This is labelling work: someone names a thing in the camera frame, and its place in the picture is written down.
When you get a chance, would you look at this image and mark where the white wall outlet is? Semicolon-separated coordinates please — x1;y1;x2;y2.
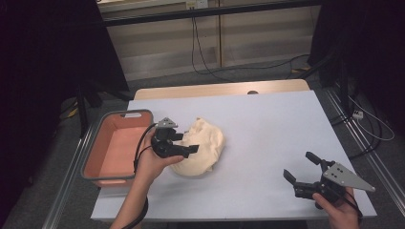
185;0;209;10

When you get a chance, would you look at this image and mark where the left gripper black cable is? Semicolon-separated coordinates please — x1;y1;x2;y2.
121;122;159;229

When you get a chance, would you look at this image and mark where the black power cable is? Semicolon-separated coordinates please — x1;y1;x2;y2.
192;15;311;77
190;8;311;83

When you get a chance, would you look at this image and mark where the aluminium frame rail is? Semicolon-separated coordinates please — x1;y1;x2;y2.
324;88;405;218
41;127;98;229

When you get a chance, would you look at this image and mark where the beige cabinet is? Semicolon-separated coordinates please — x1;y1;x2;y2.
106;6;321;82

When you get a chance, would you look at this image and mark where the person's right hand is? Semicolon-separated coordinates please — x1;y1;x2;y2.
312;187;361;229

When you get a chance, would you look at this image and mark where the person's left hand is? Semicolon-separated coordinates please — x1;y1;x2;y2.
135;136;184;185

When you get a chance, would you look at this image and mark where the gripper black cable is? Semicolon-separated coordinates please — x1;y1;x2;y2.
121;122;159;229
342;190;364;223

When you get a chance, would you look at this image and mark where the orange basket with grey rim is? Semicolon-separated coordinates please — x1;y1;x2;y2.
80;109;155;189

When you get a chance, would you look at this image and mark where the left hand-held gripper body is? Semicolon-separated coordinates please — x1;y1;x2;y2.
150;117;189;159

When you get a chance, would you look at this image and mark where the black tripod stand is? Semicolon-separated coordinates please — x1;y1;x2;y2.
297;52;354;120
75;81;132;138

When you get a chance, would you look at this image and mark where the white cable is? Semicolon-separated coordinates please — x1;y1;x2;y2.
348;94;395;142

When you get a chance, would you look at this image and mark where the cream cloth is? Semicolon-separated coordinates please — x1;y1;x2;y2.
169;117;226;177

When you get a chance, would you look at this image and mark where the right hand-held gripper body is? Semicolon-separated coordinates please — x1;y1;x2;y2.
294;160;376;210

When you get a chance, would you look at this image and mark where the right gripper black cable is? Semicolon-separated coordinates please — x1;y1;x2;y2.
342;190;364;223

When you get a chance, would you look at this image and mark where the black curtain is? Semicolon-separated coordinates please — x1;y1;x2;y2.
0;0;130;218
308;0;405;135

